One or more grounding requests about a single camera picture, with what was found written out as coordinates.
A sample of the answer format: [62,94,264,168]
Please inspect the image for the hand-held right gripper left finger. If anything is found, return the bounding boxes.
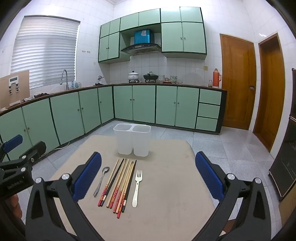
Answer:
[25,152,102,241]

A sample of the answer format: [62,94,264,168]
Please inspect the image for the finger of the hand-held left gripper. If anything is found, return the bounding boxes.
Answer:
[0,135,24,163]
[18,141,47,167]

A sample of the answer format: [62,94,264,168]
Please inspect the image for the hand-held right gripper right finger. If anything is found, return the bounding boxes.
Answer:
[195,151,272,241]

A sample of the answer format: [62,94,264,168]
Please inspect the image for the metal spoon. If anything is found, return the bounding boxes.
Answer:
[93,166,110,197]

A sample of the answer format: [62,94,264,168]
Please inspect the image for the set of chopsticks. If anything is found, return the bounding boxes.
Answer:
[97,158,137,219]

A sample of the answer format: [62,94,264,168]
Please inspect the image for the white plastic fork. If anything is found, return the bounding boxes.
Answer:
[132,170,143,208]

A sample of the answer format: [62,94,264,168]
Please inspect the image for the white two-compartment utensil holder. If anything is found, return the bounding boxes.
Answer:
[113,123,152,157]

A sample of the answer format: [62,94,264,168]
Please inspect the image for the person's left hand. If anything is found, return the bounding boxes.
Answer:
[8,193,23,217]

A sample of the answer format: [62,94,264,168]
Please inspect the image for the cardboard box with white label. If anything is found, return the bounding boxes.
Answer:
[0,70,31,111]

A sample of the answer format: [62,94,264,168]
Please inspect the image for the metal kitchen faucet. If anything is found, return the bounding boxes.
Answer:
[60,70,70,90]

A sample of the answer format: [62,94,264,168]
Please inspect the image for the black glass-front cabinet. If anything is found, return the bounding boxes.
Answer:
[269,68,296,201]

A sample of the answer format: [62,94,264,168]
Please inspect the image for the tan cardboard box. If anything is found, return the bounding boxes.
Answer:
[278,189,296,229]

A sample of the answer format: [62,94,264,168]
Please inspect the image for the green lower kitchen cabinets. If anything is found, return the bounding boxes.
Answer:
[0,84,228,154]

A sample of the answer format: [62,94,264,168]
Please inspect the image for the white window blind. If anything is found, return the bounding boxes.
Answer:
[10,15,81,90]

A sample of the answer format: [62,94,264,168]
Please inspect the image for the orange thermos flask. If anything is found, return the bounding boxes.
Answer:
[212,68,222,89]

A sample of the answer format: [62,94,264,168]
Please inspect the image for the plain wooden door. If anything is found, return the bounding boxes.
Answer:
[253,33,285,153]

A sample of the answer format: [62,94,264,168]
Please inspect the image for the black wok with lid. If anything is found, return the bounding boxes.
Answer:
[143,72,160,82]

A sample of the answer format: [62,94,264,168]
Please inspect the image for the black range hood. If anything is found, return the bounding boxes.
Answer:
[120,43,162,56]

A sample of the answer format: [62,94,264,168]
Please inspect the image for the blue range hood cover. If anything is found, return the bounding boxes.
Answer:
[134,29,155,44]

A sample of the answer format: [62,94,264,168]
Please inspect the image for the white floor cable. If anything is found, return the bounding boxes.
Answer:
[39,141,70,158]

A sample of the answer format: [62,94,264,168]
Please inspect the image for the wooden door with handle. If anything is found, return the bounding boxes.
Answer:
[219,33,257,131]

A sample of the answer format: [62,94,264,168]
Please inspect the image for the green upper wall cabinets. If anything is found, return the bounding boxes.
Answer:
[98,7,208,64]

